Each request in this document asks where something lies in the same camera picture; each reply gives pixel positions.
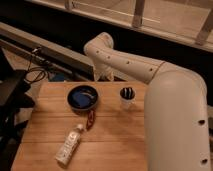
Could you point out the black equipment stand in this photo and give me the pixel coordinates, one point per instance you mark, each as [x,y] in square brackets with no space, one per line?
[13,97]

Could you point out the dark items in cup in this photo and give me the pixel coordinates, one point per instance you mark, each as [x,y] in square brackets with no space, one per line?
[127,93]

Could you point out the blue sponge in bowl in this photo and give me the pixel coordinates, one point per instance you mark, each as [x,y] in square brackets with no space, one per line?
[80,98]

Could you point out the red brown snack wrapper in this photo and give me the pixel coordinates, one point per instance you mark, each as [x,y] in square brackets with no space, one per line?
[90,120]

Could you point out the plastic bottle white label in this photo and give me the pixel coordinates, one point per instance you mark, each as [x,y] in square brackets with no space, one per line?
[66,150]

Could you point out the white window frame rail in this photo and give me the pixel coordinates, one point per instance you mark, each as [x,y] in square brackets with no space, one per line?
[189,22]

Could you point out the grey metal rail beam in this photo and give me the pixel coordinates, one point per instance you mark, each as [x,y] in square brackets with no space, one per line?
[23,43]

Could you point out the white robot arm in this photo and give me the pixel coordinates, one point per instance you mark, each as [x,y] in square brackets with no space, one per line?
[175,107]

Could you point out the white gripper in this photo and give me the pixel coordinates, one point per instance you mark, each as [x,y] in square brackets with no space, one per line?
[103,71]

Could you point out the dark blue bowl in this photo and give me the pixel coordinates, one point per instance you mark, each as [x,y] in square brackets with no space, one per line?
[89,91]

